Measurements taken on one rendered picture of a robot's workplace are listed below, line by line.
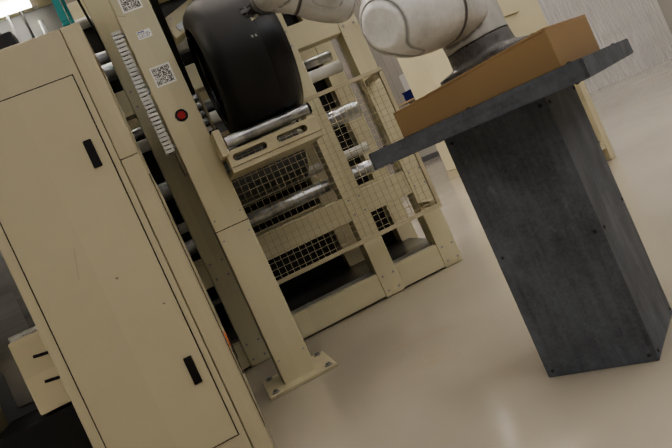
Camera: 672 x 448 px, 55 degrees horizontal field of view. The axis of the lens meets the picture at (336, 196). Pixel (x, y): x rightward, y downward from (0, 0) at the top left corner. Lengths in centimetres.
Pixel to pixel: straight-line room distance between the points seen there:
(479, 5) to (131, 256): 104
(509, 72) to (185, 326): 101
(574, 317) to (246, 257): 126
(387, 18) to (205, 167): 125
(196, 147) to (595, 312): 149
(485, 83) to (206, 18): 123
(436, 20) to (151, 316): 101
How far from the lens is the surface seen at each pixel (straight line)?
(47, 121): 180
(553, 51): 136
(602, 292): 152
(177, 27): 292
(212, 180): 240
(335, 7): 189
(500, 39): 153
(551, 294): 155
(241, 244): 239
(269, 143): 233
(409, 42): 133
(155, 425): 180
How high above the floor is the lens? 64
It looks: 2 degrees down
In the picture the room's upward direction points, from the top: 24 degrees counter-clockwise
